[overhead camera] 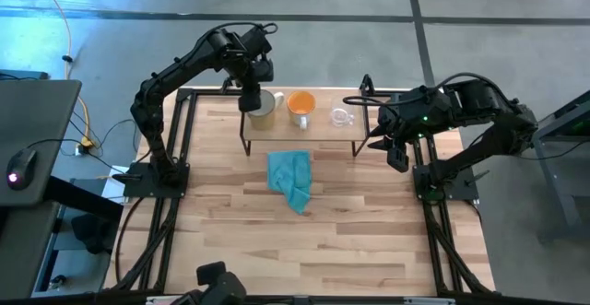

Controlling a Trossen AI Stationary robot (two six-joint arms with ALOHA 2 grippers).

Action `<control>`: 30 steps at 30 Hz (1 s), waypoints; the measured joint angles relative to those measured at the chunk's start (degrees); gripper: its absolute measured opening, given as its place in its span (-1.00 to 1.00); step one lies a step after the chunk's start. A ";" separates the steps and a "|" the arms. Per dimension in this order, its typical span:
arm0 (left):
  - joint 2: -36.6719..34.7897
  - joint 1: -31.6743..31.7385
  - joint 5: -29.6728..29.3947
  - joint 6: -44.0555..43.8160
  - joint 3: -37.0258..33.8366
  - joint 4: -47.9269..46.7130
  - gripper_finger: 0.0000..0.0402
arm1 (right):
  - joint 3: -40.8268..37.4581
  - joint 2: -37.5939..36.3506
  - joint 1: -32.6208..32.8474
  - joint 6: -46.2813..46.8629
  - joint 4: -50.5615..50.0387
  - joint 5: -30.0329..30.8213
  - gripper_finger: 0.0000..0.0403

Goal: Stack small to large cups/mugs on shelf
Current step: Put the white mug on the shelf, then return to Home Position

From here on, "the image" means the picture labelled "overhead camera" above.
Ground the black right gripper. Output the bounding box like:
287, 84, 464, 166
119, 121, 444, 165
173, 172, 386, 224
367, 86, 455, 152

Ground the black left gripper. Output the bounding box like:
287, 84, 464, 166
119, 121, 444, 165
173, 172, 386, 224
230, 24, 277, 89

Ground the small clear glass cup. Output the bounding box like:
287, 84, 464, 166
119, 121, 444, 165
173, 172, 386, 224
328, 96, 357, 129

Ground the large cream mug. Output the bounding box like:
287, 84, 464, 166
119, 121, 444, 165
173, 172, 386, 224
246, 88, 286, 132

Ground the orange mug with white handle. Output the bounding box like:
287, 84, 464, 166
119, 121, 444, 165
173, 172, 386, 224
286, 89, 317, 131

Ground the wooden shelf with black legs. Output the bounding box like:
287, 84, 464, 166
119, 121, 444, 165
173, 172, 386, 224
238, 82, 371, 158

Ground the teal cloth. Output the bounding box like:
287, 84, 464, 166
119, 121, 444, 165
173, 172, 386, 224
266, 149, 314, 216

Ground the dark grey metal trolley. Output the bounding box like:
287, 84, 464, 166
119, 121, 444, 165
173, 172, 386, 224
532, 89, 590, 242

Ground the black desk beam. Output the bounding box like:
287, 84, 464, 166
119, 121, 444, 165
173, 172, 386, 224
43, 175, 124, 221

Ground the black device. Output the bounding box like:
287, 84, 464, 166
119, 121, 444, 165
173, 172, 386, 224
170, 260, 248, 305

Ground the black desk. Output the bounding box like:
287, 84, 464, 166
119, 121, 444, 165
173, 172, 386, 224
0, 78, 83, 208

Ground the black bag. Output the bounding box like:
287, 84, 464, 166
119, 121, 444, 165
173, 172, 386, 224
70, 213, 115, 255

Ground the black computer mouse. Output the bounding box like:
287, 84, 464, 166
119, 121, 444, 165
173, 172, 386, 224
5, 147, 38, 191

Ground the grey metal cart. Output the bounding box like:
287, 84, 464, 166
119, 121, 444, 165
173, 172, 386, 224
30, 178, 125, 298

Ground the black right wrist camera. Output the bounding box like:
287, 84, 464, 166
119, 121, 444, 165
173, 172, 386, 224
385, 144, 411, 174

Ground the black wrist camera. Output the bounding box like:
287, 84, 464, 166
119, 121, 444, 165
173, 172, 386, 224
385, 144, 411, 174
237, 83, 264, 113

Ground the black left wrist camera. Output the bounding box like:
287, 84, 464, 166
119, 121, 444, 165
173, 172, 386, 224
237, 83, 264, 113

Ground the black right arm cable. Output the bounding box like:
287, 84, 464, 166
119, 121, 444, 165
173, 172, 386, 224
342, 71, 520, 111

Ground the black aluminium frame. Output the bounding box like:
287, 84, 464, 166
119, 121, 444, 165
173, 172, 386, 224
360, 86, 494, 296
108, 86, 248, 295

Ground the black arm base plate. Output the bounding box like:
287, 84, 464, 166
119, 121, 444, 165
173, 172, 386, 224
412, 164, 490, 203
112, 160, 191, 199

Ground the silver bracket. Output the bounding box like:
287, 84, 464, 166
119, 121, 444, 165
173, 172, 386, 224
145, 295, 183, 305
403, 297, 456, 305

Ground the black table edge rail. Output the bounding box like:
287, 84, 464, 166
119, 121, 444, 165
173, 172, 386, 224
100, 290, 503, 305

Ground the orange extension cable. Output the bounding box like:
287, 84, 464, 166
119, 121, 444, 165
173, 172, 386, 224
32, 0, 93, 147

